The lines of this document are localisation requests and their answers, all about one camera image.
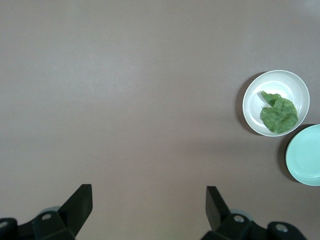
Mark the mint green plate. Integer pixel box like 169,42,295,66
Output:
285,123,320,187

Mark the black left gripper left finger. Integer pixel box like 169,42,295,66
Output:
0,183,94,240

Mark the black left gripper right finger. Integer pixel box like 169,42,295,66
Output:
205,185,309,240

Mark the green lettuce leaf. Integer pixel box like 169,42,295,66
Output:
259,90,299,135

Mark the beige plate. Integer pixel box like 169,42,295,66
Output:
242,69,311,138

